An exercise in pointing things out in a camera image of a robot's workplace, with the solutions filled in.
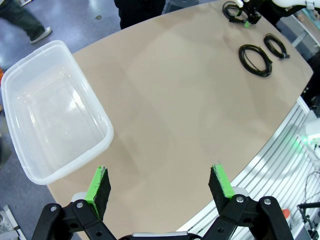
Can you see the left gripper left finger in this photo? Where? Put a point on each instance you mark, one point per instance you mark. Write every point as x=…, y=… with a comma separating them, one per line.
x=96, y=190

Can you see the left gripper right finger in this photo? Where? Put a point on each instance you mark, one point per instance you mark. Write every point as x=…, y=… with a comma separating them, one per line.
x=221, y=190

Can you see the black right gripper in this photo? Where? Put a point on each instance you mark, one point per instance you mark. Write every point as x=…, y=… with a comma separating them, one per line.
x=253, y=15

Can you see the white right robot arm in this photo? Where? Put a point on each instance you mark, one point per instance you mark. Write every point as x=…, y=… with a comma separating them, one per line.
x=287, y=2

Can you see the clear plastic storage box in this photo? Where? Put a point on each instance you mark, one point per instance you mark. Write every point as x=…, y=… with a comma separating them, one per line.
x=50, y=112

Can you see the person in grey hoodie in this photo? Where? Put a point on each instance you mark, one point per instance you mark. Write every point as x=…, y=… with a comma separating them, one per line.
x=140, y=12

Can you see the person in dark green trousers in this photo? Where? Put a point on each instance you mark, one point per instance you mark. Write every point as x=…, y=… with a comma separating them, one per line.
x=22, y=17

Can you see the aluminium profile table frame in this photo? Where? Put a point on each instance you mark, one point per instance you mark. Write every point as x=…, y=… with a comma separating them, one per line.
x=275, y=162

